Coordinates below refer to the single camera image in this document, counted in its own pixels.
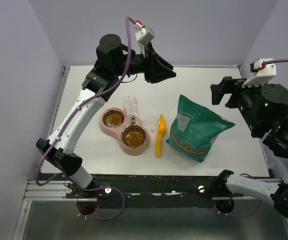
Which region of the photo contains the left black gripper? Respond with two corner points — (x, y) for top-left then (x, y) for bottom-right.
(112, 40), (176, 83)

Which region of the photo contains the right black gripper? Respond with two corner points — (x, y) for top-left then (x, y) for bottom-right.
(210, 74), (269, 134)

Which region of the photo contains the green pet food bag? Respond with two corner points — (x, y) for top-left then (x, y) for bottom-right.
(166, 94), (235, 163)

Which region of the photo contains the yellow plastic scoop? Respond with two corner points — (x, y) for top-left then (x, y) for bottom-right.
(155, 114), (168, 157)

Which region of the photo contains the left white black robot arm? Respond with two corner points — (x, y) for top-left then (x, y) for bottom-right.
(36, 30), (176, 198)

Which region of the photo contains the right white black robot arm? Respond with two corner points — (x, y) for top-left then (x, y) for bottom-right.
(210, 76), (288, 219)

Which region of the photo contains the pink double pet feeder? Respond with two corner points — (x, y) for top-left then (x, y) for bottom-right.
(100, 107), (151, 156)

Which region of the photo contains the clear water bottle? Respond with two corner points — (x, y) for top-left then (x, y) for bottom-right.
(123, 95), (140, 124)

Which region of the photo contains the rear steel bowl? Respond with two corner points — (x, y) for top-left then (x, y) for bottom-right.
(102, 109), (125, 128)

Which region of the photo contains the steel bowl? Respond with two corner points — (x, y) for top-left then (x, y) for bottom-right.
(121, 125), (147, 149)
(102, 109), (125, 128)

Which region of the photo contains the front steel bowl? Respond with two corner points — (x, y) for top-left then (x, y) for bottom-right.
(121, 125), (147, 149)

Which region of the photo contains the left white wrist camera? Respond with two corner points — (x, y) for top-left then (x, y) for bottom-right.
(133, 20), (155, 55)

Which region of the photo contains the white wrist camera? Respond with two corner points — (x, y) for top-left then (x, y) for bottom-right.
(242, 58), (277, 88)
(133, 20), (155, 55)

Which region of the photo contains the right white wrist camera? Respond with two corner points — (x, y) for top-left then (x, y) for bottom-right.
(242, 58), (277, 88)

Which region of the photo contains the black mounting rail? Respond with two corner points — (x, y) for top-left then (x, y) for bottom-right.
(35, 172), (270, 210)

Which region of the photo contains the aluminium frame extrusion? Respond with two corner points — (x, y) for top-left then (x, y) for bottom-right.
(23, 180), (77, 202)

